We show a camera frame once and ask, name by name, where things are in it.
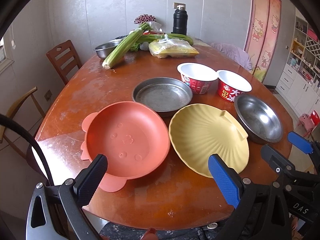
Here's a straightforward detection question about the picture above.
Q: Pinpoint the small stainless steel bowl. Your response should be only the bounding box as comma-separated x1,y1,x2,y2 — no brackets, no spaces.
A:
234,94,283,144

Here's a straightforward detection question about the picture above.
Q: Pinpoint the yellow shell-shaped plate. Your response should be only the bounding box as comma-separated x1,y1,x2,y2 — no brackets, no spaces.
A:
169,103,249,178

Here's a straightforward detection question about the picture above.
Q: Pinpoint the orange bear-shaped plate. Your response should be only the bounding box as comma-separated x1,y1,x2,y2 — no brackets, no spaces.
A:
81,101,170,192

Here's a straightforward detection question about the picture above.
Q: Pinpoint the red noodle cup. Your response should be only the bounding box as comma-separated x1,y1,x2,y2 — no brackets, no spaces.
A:
217,70,252,102
177,62,217,94

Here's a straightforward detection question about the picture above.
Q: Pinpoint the round metal pan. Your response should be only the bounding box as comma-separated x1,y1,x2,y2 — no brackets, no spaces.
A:
132,77,193,117

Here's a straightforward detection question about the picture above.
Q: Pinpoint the red small stool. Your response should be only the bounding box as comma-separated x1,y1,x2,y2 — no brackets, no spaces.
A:
309,110,320,135

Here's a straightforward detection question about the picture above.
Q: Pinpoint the white shelf cabinet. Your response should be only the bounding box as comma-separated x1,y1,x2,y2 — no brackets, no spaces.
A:
276,10,319,116

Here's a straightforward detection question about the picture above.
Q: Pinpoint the curved armrest wooden chair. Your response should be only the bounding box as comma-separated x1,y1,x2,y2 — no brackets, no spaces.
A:
0,86,46,160

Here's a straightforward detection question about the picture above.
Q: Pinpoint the purple cloth on chair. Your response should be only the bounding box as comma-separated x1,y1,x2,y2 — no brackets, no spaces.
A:
211,42,253,72

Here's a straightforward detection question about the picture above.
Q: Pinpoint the pink hello kitty door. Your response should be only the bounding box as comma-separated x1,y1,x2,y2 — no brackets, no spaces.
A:
245,0,281,82

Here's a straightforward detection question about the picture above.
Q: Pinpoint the brown slatted wooden chair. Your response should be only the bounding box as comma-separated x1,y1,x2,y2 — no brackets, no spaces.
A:
46,40,82,85

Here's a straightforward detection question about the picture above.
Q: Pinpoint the large steel bowl far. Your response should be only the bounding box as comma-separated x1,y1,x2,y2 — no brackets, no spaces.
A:
94,39,122,60

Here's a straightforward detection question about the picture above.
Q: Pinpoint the large celery bunch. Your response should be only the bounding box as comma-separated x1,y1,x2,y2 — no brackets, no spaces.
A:
102,22,152,69

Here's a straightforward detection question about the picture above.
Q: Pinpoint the white foam-netted fruit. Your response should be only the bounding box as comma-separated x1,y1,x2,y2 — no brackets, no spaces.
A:
139,42,149,51

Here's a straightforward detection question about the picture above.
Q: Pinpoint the yellow noodles plastic bag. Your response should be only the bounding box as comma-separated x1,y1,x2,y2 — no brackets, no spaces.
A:
149,38,199,59

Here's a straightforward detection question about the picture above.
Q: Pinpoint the black thermos bottle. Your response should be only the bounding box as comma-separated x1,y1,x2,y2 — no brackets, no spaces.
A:
172,7,188,35

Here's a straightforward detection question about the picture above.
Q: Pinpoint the red bean bag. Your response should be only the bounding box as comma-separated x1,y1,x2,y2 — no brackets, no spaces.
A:
134,14,156,24

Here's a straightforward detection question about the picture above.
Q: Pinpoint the lower wall outlet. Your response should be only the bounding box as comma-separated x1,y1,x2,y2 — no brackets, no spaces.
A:
44,90,53,101

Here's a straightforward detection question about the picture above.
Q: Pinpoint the black camera cable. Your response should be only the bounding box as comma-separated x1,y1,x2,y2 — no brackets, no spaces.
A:
0,113,55,186

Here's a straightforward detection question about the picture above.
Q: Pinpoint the wall power socket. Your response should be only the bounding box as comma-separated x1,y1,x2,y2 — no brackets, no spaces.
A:
173,2,185,9

